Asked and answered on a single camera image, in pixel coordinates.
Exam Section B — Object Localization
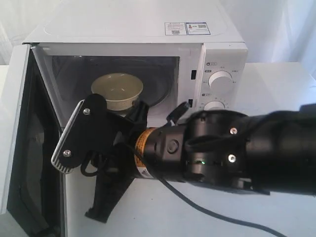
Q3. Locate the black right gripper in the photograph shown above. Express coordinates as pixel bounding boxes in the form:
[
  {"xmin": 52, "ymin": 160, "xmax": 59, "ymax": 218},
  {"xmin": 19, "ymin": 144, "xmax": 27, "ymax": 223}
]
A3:
[{"xmin": 85, "ymin": 101, "xmax": 187, "ymax": 216}]

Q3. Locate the cream ceramic bowl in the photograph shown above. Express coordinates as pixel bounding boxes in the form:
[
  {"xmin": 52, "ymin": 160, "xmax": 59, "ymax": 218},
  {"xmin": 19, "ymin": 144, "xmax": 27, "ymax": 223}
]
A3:
[{"xmin": 91, "ymin": 73, "xmax": 144, "ymax": 111}]

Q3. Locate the white microwave door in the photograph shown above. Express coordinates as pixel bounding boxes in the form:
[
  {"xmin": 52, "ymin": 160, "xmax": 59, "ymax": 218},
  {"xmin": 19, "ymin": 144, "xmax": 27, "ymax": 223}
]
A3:
[{"xmin": 1, "ymin": 44, "xmax": 67, "ymax": 237}]

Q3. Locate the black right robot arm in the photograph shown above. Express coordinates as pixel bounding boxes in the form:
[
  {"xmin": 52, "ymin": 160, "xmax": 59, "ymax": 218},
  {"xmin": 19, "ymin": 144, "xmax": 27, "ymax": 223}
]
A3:
[{"xmin": 86, "ymin": 104, "xmax": 316, "ymax": 222}]

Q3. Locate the white microwave oven body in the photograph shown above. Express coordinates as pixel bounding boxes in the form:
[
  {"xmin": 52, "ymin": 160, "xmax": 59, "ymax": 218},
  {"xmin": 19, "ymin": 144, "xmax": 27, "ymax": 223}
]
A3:
[{"xmin": 24, "ymin": 0, "xmax": 248, "ymax": 126}]

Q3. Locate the upper white control knob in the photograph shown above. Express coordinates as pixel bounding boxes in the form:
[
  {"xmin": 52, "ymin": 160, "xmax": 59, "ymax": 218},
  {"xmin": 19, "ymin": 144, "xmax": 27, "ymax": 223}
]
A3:
[{"xmin": 208, "ymin": 71, "xmax": 233, "ymax": 90}]

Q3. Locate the blue warning label sticker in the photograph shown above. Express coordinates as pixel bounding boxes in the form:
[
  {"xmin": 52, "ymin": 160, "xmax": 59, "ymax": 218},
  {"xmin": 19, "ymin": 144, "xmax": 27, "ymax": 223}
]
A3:
[{"xmin": 164, "ymin": 22, "xmax": 211, "ymax": 36}]

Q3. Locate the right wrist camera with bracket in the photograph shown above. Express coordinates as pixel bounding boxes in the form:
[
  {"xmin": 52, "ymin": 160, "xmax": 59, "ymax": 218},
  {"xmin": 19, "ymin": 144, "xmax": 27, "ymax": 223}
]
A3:
[{"xmin": 51, "ymin": 94, "xmax": 133, "ymax": 174}]

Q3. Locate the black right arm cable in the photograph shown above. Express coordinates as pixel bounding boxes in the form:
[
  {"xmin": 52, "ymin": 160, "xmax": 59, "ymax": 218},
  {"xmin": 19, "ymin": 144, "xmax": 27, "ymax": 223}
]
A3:
[{"xmin": 133, "ymin": 148, "xmax": 279, "ymax": 237}]

